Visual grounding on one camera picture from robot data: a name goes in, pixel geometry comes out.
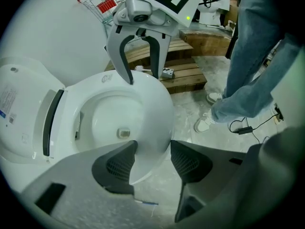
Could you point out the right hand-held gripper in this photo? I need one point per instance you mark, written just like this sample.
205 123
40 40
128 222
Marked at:
152 11

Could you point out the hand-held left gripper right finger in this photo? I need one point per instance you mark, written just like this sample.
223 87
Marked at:
214 175

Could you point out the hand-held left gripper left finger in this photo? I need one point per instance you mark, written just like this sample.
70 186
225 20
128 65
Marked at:
78 175

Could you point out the white toilet bowl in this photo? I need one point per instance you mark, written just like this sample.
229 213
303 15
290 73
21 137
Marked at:
155 108

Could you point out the white toilet seat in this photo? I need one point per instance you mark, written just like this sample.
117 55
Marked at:
21 132

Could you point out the person's left forearm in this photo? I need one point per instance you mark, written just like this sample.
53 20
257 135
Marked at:
278 175

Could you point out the white background toilet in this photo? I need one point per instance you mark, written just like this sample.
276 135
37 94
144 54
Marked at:
209 11

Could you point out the wooden slat step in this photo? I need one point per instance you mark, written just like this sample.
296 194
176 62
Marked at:
138 54
186 77

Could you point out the small grey metal box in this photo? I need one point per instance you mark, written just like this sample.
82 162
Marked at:
168 73

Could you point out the white sneaker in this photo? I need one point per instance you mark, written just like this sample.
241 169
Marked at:
203 125
214 98

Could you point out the black power adapter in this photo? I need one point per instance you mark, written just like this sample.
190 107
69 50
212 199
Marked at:
245 130

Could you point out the blue white pen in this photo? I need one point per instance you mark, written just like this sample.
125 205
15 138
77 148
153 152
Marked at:
146 202

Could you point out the wooden platform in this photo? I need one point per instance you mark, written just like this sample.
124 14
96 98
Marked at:
209 40

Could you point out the black power plug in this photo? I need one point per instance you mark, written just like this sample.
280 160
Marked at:
279 112

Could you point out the black stand pole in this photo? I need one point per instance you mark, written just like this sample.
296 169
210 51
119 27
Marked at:
232 44

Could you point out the brown cardboard box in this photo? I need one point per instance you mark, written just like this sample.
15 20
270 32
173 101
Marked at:
230 15

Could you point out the person's blue jeans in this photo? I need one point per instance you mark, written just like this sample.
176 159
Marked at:
250 44

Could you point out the white cabinet panel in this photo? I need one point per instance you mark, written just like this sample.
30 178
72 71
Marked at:
290 87

